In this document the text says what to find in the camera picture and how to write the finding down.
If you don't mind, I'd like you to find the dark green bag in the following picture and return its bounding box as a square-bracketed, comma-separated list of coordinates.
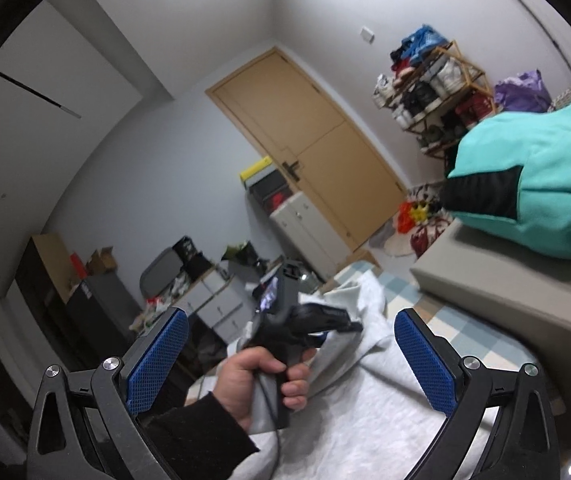
[221, 241, 266, 273]

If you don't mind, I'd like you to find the black bag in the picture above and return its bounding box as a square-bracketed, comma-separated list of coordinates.
[172, 236, 213, 281]

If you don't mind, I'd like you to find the pile of snack packets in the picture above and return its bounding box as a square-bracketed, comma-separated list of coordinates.
[135, 272, 191, 333]

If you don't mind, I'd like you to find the teal and black hoodie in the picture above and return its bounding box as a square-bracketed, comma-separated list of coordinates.
[440, 81, 571, 261]

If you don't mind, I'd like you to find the person's left hand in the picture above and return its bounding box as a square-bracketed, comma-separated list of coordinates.
[214, 346, 319, 433]

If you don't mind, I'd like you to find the yellow box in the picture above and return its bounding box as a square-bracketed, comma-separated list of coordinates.
[239, 156, 273, 183]

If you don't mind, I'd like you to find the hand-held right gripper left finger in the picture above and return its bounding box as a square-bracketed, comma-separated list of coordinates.
[28, 306, 191, 480]

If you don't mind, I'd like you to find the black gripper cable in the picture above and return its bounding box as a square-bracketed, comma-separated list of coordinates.
[265, 425, 284, 480]

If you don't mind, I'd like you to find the wooden door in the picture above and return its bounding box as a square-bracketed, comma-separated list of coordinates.
[205, 46, 409, 253]

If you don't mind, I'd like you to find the group of assorted shoes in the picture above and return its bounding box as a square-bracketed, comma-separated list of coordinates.
[373, 55, 496, 156]

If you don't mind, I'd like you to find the black storage crate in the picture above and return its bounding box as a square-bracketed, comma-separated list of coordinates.
[248, 165, 296, 213]

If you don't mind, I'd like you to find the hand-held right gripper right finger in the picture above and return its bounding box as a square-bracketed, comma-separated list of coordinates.
[394, 307, 559, 480]

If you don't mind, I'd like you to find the wicker basket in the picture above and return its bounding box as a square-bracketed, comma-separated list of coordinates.
[548, 85, 571, 113]

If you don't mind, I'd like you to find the white desk with drawers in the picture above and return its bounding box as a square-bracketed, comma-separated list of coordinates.
[155, 265, 248, 341]

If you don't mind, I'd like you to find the small open cardboard box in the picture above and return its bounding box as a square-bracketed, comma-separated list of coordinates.
[85, 246, 118, 276]

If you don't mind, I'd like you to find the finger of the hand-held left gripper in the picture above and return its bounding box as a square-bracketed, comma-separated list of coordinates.
[298, 304, 365, 334]
[293, 329, 328, 352]

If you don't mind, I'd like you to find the bamboo shoe rack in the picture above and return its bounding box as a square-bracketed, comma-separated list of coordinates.
[373, 40, 499, 158]

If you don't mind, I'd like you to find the grey upholstered bench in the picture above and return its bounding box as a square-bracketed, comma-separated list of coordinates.
[410, 220, 571, 456]

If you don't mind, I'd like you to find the blue brown checked bed sheet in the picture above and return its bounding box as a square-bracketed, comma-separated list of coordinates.
[335, 260, 561, 461]

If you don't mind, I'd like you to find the pale round rug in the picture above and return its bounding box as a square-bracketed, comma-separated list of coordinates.
[369, 220, 416, 259]

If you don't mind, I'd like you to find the black cabinet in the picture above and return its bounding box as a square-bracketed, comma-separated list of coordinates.
[12, 237, 141, 376]

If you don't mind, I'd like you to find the purple bag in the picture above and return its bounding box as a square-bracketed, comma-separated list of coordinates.
[494, 70, 552, 115]

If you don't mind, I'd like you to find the light grey sweatshirt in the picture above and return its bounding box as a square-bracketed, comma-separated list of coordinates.
[190, 271, 503, 480]

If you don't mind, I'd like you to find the tall cardboard box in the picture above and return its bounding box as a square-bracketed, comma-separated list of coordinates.
[32, 232, 88, 291]

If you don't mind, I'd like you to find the white cabinet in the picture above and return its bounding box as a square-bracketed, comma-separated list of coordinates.
[269, 192, 349, 283]

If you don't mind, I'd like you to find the blue plastic bag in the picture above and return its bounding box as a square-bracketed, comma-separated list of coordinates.
[400, 25, 451, 63]

